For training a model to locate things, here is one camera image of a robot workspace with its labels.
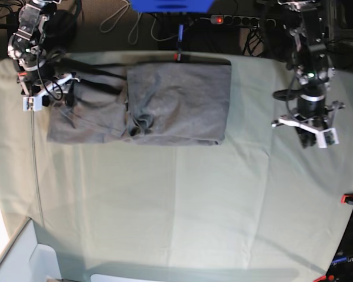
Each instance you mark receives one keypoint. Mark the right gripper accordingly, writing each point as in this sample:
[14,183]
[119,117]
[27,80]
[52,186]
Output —
[28,50]

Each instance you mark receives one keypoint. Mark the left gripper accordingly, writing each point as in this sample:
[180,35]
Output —
[305,99]

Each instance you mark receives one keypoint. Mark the grey t-shirt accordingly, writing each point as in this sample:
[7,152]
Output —
[156,103]

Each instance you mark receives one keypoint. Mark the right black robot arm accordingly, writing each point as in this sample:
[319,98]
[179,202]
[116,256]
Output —
[32,18]

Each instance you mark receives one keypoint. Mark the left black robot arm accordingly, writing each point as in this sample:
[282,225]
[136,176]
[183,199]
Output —
[305,28]

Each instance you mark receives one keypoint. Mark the red black clamp far left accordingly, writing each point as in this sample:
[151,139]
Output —
[21,72]

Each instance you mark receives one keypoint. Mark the black round base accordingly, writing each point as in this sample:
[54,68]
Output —
[60,30]

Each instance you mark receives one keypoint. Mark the red black clamp centre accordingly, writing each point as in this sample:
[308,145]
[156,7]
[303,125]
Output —
[178,54]

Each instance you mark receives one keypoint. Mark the red clamp bottom right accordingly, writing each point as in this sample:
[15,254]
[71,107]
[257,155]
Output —
[326,278]

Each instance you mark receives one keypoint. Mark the black power strip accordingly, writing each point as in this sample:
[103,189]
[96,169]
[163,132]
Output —
[240,21]

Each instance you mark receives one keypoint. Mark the white storage bin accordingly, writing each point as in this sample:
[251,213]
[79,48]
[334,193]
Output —
[25,259]

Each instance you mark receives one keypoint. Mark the blue plastic mount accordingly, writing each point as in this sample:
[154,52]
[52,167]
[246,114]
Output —
[150,6]

